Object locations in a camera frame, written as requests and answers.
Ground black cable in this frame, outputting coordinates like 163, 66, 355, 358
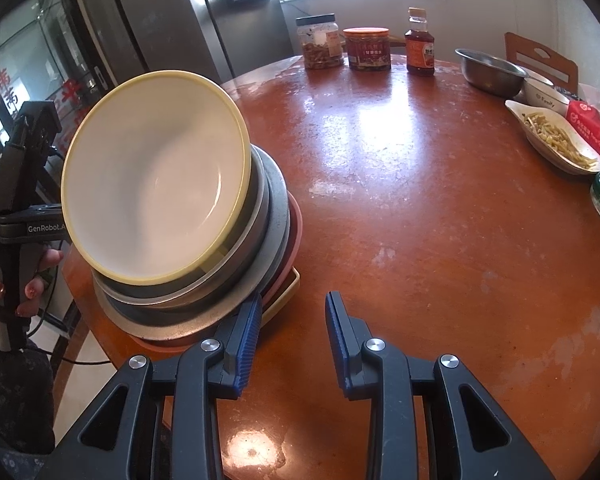
25, 260, 113, 367

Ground orange plate with ears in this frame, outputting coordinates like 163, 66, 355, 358
130, 187, 307, 357

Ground white printed bowl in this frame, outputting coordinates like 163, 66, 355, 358
522, 80, 573, 116

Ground large steel bowl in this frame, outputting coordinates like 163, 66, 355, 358
97, 149, 292, 343

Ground brown wooden chair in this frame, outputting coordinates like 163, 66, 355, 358
504, 31, 580, 96

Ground plain white bowl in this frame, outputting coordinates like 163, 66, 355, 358
522, 72, 556, 90

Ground small steel bowl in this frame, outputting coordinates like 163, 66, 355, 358
92, 144, 272, 306

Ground brown sauce bottle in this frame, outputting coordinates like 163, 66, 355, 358
404, 7, 437, 78

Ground clear jar black lid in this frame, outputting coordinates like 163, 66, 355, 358
295, 14, 346, 71

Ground grey refrigerator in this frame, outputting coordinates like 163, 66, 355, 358
77, 0, 291, 86

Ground red-lidded jar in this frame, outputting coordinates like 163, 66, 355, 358
342, 27, 392, 72

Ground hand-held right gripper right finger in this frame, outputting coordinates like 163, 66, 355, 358
325, 290, 556, 480

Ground person's left forearm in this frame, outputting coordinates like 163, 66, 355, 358
0, 332, 56, 456

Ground white dish with food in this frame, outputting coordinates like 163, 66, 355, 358
504, 100, 600, 176

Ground person's left hand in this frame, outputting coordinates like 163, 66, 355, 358
0, 249, 65, 336

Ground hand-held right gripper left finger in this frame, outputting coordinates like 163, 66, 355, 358
35, 290, 264, 480

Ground medium steel bowl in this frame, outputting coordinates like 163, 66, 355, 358
454, 48, 528, 98

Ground yellow bowl white inside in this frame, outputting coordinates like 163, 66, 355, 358
60, 71, 253, 282

